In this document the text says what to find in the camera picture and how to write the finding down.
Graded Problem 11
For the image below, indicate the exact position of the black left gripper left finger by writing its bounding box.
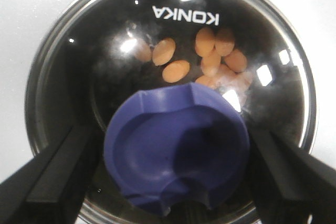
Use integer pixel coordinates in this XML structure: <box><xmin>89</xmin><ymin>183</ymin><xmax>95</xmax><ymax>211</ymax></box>
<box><xmin>1</xmin><ymin>126</ymin><xmax>103</xmax><ymax>223</ymax></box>

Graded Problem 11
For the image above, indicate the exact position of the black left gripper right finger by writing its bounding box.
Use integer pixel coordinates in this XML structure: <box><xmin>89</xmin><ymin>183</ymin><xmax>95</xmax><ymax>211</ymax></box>
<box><xmin>242</xmin><ymin>126</ymin><xmax>335</xmax><ymax>223</ymax></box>

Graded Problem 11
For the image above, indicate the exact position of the glass lid blue knob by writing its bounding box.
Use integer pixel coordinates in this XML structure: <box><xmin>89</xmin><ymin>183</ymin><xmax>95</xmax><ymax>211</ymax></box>
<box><xmin>25</xmin><ymin>0</ymin><xmax>318</xmax><ymax>224</ymax></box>

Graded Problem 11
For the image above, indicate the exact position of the dark blue saucepan purple handle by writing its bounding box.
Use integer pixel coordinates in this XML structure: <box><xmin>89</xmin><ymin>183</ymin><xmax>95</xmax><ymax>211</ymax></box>
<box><xmin>26</xmin><ymin>30</ymin><xmax>316</xmax><ymax>182</ymax></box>

